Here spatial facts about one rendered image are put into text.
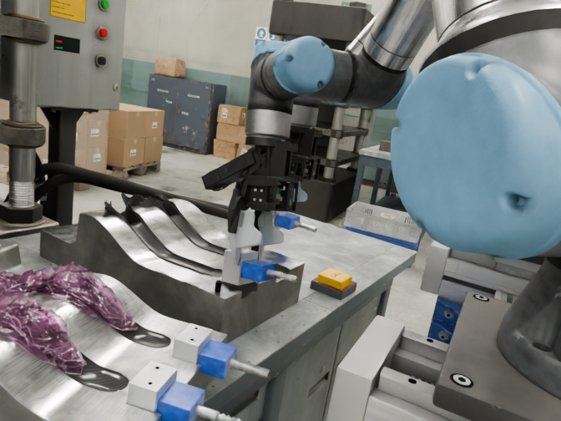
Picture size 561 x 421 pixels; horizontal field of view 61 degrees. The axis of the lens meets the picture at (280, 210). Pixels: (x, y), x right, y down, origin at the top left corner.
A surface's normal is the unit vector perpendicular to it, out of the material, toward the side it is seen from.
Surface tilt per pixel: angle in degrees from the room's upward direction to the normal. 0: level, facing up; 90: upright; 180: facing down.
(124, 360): 0
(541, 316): 90
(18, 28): 90
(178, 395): 0
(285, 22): 90
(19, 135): 90
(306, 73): 79
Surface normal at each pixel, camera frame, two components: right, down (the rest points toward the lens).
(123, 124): -0.25, 0.21
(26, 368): 0.59, -0.74
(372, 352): 0.15, -0.96
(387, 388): -0.45, 0.16
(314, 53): 0.35, 0.09
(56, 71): 0.83, 0.25
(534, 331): -0.64, 0.10
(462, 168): -0.92, 0.07
